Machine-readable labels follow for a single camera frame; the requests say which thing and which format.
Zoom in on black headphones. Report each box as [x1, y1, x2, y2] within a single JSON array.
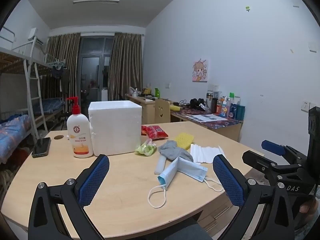
[[189, 98, 204, 109]]

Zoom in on white metal bunk bed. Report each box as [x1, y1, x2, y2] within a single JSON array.
[[0, 26, 68, 165]]

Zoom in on white foam tube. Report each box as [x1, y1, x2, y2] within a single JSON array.
[[154, 154, 167, 175]]

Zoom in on black smartphone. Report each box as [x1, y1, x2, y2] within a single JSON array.
[[31, 137, 51, 158]]

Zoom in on patterned desk mat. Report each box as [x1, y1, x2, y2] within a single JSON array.
[[172, 106, 243, 129]]

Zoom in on blue plaid mattress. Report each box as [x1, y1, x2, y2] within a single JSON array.
[[32, 98, 64, 115]]

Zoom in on cluster of toiletry bottles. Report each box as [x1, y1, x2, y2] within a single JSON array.
[[206, 91, 246, 121]]

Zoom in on white lotion bottle red pump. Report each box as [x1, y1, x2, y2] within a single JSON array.
[[66, 97, 94, 158]]

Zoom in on ceiling tube light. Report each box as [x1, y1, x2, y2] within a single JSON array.
[[73, 0, 120, 5]]

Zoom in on white tissue sheet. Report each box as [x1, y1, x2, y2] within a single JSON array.
[[190, 144, 225, 164]]

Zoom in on glass balcony door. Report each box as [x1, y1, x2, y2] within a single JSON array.
[[77, 37, 114, 101]]

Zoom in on blue face mask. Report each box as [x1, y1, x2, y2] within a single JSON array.
[[148, 156, 224, 208]]

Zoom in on brown curtain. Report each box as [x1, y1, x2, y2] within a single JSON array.
[[45, 33, 81, 113], [108, 32, 143, 101]]

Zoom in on cartoon wall poster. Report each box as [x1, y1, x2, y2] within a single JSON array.
[[192, 59, 209, 82]]

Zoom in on red snack packet white label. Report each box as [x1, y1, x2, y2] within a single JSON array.
[[146, 125, 169, 140]]

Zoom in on person's right hand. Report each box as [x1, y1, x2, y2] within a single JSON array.
[[299, 197, 320, 230]]

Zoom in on dark hanging clothes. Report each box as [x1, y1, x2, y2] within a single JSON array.
[[51, 66, 70, 93]]

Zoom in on yellow foam net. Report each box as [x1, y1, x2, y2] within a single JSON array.
[[174, 133, 195, 150]]

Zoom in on white air conditioner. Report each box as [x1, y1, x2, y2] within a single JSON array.
[[28, 28, 44, 44]]

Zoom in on light green wrapper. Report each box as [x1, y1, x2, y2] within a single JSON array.
[[135, 139, 157, 157]]

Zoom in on printed paper sheets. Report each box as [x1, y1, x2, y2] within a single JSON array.
[[186, 114, 228, 123]]

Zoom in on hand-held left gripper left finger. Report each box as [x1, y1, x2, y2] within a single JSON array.
[[28, 154, 110, 240]]

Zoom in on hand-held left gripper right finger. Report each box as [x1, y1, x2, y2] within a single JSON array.
[[212, 154, 297, 240]]

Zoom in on long wooden desk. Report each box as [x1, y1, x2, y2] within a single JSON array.
[[125, 94, 244, 143]]

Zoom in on white foam box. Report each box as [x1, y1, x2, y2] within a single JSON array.
[[88, 100, 142, 156]]

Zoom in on red cloth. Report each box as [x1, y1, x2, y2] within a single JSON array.
[[15, 147, 28, 161]]

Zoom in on wooden chair with smiley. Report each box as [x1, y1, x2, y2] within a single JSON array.
[[154, 99, 171, 123]]

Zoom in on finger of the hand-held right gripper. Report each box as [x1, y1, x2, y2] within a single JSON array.
[[242, 150, 304, 180], [261, 140, 308, 166]]

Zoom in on dark grey clothing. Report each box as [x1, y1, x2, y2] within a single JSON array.
[[150, 216, 218, 240]]

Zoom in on blue orange quilt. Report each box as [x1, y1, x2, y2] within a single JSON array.
[[0, 114, 33, 164]]

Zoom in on white bed ladder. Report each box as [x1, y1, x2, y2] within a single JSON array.
[[24, 60, 47, 138]]

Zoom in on grey sock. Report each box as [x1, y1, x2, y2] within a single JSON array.
[[158, 140, 194, 162]]

